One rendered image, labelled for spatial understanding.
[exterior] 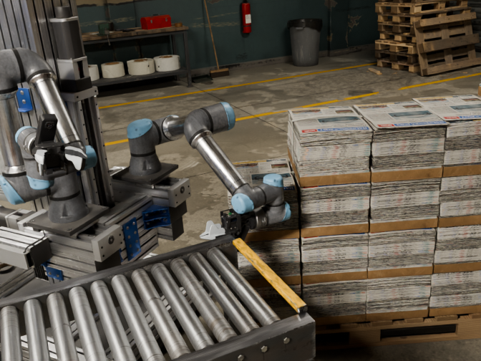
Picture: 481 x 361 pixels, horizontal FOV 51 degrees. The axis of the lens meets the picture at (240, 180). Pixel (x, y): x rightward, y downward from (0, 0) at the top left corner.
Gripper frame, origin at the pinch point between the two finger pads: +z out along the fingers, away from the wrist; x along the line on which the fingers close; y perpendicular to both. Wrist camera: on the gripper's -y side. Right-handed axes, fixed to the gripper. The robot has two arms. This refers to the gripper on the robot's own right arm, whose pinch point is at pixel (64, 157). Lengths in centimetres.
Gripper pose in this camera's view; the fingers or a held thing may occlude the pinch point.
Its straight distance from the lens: 141.9
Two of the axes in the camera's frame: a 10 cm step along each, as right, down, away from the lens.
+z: 6.0, 2.8, -7.5
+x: -8.0, 1.5, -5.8
